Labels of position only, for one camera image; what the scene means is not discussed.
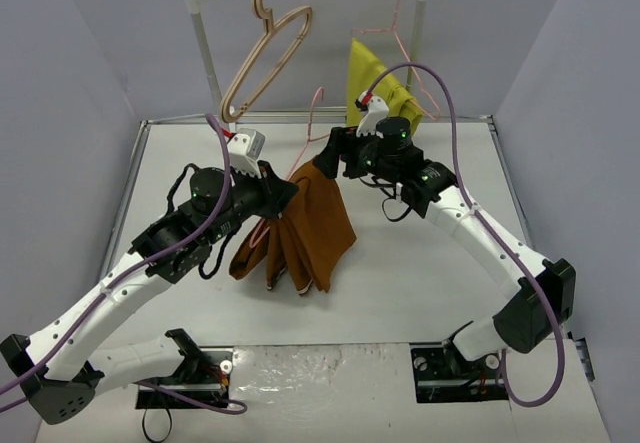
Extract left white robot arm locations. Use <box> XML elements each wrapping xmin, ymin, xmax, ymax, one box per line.
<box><xmin>1</xmin><ymin>161</ymin><xmax>298</xmax><ymax>425</ymax></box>

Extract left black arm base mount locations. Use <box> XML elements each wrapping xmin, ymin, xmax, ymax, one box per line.
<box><xmin>134</xmin><ymin>327</ymin><xmax>234</xmax><ymax>442</ymax></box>

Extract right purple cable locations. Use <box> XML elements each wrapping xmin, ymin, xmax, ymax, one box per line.
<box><xmin>364</xmin><ymin>62</ymin><xmax>569</xmax><ymax>408</ymax></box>

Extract brown trousers with striped waistband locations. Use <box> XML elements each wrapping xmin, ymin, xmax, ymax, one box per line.
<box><xmin>229</xmin><ymin>161</ymin><xmax>357</xmax><ymax>295</ymax></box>

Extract pink wire hanger holding trousers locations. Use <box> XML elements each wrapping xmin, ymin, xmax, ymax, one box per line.
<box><xmin>350</xmin><ymin>0</ymin><xmax>441</xmax><ymax>122</ymax></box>

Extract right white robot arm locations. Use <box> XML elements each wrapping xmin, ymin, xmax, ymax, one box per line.
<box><xmin>313</xmin><ymin>117</ymin><xmax>576</xmax><ymax>376</ymax></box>

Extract wooden clothes hanger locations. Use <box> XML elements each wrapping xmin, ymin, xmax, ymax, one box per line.
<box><xmin>218</xmin><ymin>0</ymin><xmax>314</xmax><ymax>124</ymax></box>

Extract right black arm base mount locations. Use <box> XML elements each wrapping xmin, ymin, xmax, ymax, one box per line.
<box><xmin>410</xmin><ymin>342</ymin><xmax>508</xmax><ymax>404</ymax></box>

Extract yellow-green folded trousers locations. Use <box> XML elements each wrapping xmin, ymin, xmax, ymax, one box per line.
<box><xmin>346</xmin><ymin>38</ymin><xmax>424</xmax><ymax>134</ymax></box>

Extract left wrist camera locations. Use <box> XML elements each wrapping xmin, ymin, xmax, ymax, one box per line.
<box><xmin>227</xmin><ymin>129</ymin><xmax>266</xmax><ymax>179</ymax></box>

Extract purple cable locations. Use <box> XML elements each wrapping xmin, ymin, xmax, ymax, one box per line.
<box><xmin>0</xmin><ymin>112</ymin><xmax>249</xmax><ymax>414</ymax></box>
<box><xmin>364</xmin><ymin>62</ymin><xmax>569</xmax><ymax>408</ymax></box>

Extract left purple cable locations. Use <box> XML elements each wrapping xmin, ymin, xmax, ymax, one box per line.
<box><xmin>0</xmin><ymin>112</ymin><xmax>249</xmax><ymax>414</ymax></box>

